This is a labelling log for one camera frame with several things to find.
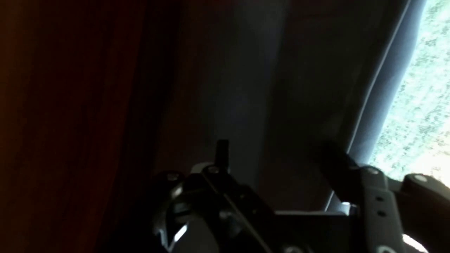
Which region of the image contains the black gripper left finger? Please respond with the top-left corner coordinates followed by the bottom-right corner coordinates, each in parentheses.
top-left (202, 139), bottom-right (279, 253)

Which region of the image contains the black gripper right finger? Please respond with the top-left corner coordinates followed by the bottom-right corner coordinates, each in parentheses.
top-left (321, 139), bottom-right (410, 253)

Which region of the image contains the dark navy window curtain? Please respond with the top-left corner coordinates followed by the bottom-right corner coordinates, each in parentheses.
top-left (93, 0), bottom-right (411, 222)

